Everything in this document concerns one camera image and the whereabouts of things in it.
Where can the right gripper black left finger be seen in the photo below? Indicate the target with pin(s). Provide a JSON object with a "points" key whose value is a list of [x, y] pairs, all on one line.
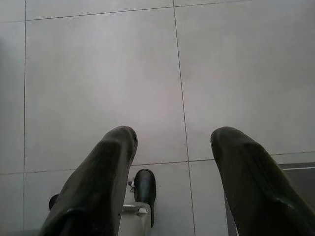
{"points": [[98, 177]]}

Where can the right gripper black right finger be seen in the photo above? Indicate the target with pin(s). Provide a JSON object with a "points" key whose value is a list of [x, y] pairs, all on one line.
{"points": [[256, 186]]}

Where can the robot's black right foot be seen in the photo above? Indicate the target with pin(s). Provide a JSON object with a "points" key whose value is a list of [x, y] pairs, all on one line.
{"points": [[145, 186]]}

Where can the robot's black foot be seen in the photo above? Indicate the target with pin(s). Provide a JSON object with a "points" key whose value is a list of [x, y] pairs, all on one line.
{"points": [[145, 186], [53, 200]]}

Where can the dark grey floor mat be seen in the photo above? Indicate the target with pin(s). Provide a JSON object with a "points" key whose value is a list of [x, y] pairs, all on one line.
{"points": [[302, 175]]}

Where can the robot's black left foot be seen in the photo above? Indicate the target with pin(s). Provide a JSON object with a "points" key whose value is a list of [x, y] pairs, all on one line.
{"points": [[53, 200]]}

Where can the robot's white right leg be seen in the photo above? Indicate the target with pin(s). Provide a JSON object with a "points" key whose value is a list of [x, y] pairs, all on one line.
{"points": [[134, 221]]}

